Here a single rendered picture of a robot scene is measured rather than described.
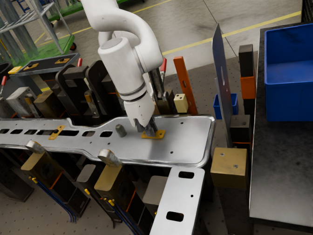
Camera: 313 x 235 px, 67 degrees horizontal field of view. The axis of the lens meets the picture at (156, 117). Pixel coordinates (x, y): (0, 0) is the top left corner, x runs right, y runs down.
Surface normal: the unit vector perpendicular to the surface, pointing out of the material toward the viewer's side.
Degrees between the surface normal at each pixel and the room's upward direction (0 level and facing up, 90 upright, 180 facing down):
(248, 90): 90
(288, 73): 0
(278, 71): 0
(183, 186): 0
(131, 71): 91
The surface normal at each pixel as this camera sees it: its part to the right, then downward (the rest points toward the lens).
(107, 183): -0.30, -0.73
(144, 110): 0.87, 0.06
